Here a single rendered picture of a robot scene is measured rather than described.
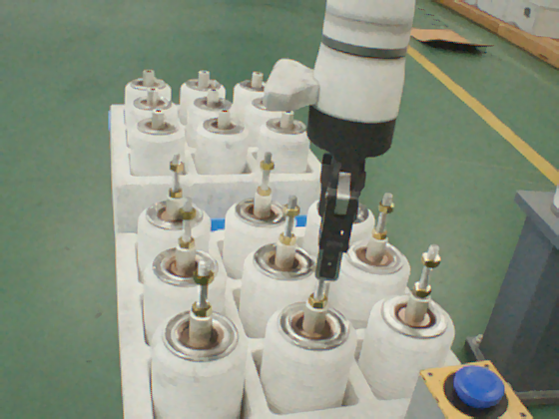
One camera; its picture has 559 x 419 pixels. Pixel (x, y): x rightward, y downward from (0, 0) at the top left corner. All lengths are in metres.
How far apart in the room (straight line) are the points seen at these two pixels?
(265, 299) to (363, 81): 0.32
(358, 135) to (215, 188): 0.60
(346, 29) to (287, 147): 0.64
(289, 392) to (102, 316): 0.47
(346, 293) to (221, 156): 0.42
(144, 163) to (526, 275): 0.65
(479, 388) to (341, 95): 0.25
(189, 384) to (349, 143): 0.27
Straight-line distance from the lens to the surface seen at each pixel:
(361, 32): 0.46
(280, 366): 0.62
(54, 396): 0.90
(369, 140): 0.49
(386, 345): 0.65
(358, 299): 0.74
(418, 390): 0.52
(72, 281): 1.10
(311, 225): 0.84
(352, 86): 0.47
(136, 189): 1.03
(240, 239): 0.79
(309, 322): 0.61
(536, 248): 0.89
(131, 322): 0.73
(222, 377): 0.58
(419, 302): 0.65
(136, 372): 0.67
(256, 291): 0.70
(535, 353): 0.95
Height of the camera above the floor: 0.65
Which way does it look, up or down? 28 degrees down
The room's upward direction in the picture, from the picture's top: 7 degrees clockwise
